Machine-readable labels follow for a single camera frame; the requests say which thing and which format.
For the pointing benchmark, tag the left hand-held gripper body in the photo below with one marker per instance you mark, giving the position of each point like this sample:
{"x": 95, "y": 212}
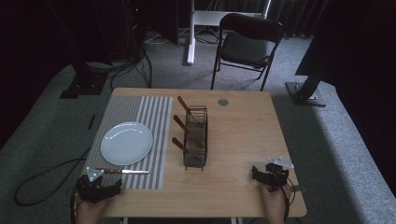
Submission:
{"x": 90, "y": 189}

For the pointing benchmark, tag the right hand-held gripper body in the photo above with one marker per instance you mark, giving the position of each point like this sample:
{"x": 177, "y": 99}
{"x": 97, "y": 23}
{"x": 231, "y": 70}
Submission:
{"x": 277, "y": 175}

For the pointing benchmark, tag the person's left hand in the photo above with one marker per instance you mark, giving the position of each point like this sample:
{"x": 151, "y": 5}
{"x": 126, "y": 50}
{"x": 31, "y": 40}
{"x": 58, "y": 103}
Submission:
{"x": 91, "y": 212}

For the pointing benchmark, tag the person's right hand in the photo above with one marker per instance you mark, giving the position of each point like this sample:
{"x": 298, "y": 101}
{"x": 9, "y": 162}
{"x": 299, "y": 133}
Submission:
{"x": 275, "y": 203}

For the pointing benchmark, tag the small grey tag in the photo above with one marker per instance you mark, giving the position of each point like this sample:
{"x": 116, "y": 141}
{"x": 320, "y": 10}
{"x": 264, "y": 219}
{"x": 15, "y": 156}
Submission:
{"x": 299, "y": 188}

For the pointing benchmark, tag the pale blue round plate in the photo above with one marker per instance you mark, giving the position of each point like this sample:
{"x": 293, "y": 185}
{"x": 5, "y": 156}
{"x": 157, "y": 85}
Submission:
{"x": 126, "y": 143}

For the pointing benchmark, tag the small black floor object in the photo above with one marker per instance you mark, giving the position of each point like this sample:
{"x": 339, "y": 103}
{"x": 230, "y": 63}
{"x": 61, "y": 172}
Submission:
{"x": 91, "y": 122}

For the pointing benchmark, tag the grey striped placemat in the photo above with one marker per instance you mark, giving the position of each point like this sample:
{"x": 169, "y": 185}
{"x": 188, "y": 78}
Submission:
{"x": 155, "y": 124}

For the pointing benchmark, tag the grey round table grommet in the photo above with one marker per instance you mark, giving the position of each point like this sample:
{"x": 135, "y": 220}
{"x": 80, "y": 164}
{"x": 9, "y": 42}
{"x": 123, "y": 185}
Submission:
{"x": 223, "y": 102}

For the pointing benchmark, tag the black stand with metal base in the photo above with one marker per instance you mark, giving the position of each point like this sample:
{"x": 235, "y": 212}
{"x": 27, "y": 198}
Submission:
{"x": 306, "y": 93}

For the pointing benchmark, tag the black folding chair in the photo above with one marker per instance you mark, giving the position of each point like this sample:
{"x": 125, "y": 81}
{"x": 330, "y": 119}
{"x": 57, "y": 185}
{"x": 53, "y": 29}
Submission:
{"x": 247, "y": 46}

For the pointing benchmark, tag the black stand with base plate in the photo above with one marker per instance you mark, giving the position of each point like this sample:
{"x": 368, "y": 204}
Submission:
{"x": 84, "y": 84}

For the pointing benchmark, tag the white desk frame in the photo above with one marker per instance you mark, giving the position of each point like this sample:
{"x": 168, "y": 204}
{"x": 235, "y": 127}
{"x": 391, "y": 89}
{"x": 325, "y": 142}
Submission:
{"x": 190, "y": 34}

